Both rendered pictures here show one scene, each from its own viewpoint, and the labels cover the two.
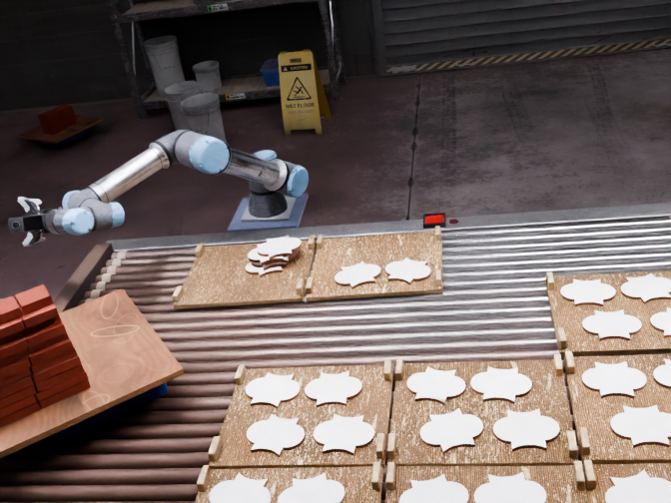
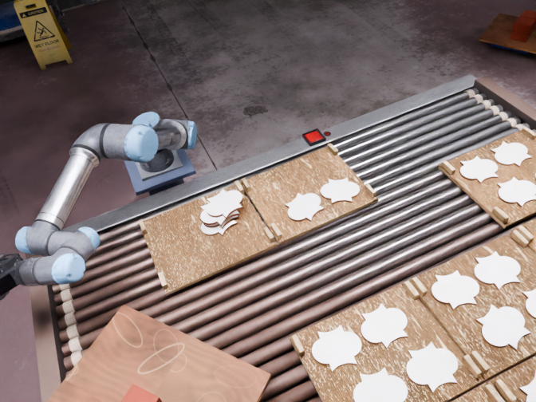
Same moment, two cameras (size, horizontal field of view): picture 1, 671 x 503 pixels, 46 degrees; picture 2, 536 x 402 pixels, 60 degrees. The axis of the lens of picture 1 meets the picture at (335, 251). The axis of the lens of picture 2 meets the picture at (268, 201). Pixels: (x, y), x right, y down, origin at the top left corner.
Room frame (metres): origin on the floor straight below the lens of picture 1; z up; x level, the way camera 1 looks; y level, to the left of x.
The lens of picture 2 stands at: (1.16, 0.62, 2.23)
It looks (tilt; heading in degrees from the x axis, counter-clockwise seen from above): 47 degrees down; 330
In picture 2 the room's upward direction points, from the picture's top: 8 degrees counter-clockwise
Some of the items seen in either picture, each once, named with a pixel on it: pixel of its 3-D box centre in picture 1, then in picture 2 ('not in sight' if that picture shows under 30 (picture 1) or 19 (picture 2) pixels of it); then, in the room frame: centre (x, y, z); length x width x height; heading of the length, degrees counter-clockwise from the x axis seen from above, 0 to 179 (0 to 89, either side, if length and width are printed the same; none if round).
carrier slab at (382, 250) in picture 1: (376, 263); (306, 191); (2.14, -0.12, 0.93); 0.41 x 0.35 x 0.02; 80
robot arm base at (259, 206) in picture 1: (266, 197); (154, 152); (2.76, 0.23, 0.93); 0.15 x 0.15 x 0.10
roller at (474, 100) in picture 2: (381, 249); (291, 174); (2.28, -0.15, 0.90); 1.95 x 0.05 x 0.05; 79
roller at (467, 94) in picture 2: (382, 242); (285, 166); (2.33, -0.16, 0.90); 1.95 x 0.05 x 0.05; 79
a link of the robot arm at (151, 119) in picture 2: (264, 170); (149, 131); (2.76, 0.22, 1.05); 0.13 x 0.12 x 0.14; 42
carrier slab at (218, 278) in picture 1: (248, 272); (205, 234); (2.22, 0.29, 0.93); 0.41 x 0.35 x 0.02; 79
